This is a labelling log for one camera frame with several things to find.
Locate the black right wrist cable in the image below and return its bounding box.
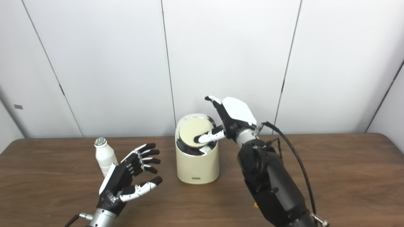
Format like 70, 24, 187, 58
252, 121, 329, 227

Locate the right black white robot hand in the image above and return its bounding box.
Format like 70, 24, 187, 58
193, 96, 258, 144

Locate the black bin liner bag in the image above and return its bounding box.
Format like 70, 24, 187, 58
177, 142, 217, 156

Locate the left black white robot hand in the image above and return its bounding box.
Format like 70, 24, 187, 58
96, 143, 163, 216

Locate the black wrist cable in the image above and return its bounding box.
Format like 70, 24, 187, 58
65, 213, 93, 227
252, 121, 329, 227

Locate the cream-colored lidded bin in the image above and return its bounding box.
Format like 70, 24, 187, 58
175, 113, 220, 184

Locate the small white plastic bottle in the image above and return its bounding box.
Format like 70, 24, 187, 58
94, 137, 119, 177

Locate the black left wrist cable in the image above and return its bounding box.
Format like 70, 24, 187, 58
65, 213, 93, 227

